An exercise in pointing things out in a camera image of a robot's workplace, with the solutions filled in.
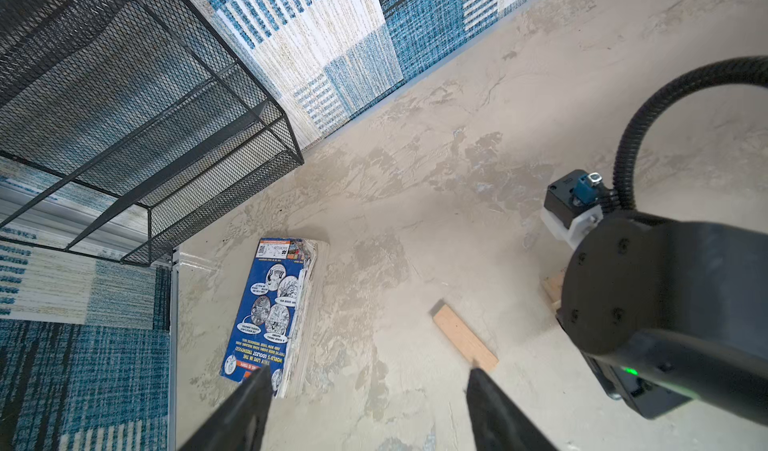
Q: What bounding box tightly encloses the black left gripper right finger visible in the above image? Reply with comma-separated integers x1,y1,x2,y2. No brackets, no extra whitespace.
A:
466,368,555,451

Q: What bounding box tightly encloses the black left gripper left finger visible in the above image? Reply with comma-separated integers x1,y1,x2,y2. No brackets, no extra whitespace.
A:
181,365,273,451

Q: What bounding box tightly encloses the plain wood block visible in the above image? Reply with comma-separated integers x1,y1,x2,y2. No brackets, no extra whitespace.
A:
430,300,499,372

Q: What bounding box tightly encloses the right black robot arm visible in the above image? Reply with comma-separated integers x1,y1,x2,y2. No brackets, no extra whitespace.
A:
556,211,767,424

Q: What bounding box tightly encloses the blue paperback comic book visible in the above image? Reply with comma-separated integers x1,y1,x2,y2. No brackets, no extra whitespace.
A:
220,238,316,398

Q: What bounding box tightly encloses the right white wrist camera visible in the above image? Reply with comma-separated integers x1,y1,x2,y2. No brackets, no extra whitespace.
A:
540,169,605,250

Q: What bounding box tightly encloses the black wire mesh shelf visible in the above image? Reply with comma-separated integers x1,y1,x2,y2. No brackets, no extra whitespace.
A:
1,0,303,266

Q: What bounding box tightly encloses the black corrugated cable hose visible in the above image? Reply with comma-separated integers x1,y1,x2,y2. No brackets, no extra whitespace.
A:
611,56,768,212

